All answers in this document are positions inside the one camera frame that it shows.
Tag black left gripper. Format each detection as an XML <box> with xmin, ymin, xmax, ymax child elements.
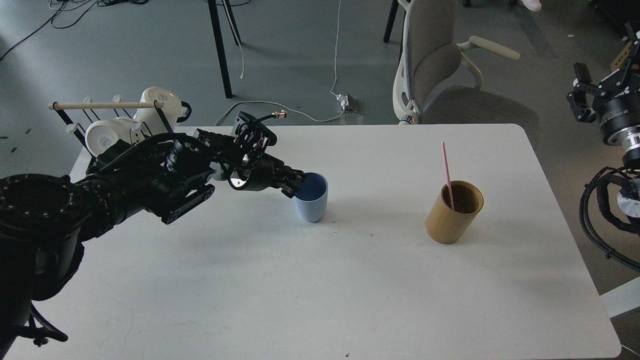
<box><xmin>227</xmin><ymin>153</ymin><xmax>306</xmax><ymax>199</ymax></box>

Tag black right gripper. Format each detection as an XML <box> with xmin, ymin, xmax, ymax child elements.
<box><xmin>566</xmin><ymin>21</ymin><xmax>640</xmax><ymax>147</ymax></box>

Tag light blue plastic cup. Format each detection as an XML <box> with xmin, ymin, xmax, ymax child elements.
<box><xmin>293</xmin><ymin>172</ymin><xmax>329</xmax><ymax>223</ymax></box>

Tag pink chopstick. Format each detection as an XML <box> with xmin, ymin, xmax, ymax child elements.
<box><xmin>441</xmin><ymin>141</ymin><xmax>455</xmax><ymax>211</ymax></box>

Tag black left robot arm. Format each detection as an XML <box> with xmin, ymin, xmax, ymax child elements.
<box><xmin>0</xmin><ymin>112</ymin><xmax>307</xmax><ymax>356</ymax></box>

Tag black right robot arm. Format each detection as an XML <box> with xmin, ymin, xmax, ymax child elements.
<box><xmin>566</xmin><ymin>20</ymin><xmax>640</xmax><ymax>271</ymax></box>

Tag cardboard box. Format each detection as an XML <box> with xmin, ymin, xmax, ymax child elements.
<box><xmin>609</xmin><ymin>40</ymin><xmax>634</xmax><ymax>72</ymax></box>

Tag white power adapter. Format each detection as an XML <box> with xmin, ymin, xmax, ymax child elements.
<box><xmin>335</xmin><ymin>93</ymin><xmax>350</xmax><ymax>111</ymax></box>

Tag white mug upper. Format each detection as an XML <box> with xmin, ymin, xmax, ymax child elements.
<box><xmin>134</xmin><ymin>87</ymin><xmax>193</xmax><ymax>136</ymax></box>

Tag white mug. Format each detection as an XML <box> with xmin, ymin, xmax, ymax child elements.
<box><xmin>85</xmin><ymin>117</ymin><xmax>143</xmax><ymax>157</ymax></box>
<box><xmin>134</xmin><ymin>87</ymin><xmax>193</xmax><ymax>136</ymax></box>

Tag bamboo cylindrical holder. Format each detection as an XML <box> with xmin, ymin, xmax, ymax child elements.
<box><xmin>425</xmin><ymin>180</ymin><xmax>484</xmax><ymax>245</ymax></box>

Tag beige office chair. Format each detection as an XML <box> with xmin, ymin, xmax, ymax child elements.
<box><xmin>392</xmin><ymin>0</ymin><xmax>540</xmax><ymax>147</ymax></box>

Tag white mug lower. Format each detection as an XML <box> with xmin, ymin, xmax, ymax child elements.
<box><xmin>85</xmin><ymin>117</ymin><xmax>143</xmax><ymax>157</ymax></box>

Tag black table leg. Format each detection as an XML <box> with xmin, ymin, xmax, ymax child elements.
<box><xmin>206</xmin><ymin>0</ymin><xmax>242</xmax><ymax>99</ymax></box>

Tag white cable on floor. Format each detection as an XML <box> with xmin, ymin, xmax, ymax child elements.
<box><xmin>214</xmin><ymin>0</ymin><xmax>351</xmax><ymax>126</ymax></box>

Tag black wire dish rack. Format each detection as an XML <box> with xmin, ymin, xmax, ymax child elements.
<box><xmin>48</xmin><ymin>86</ymin><xmax>192</xmax><ymax>158</ymax></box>

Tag black cables on floor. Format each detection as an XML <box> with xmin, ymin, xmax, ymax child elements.
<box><xmin>0</xmin><ymin>0</ymin><xmax>151</xmax><ymax>58</ymax></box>

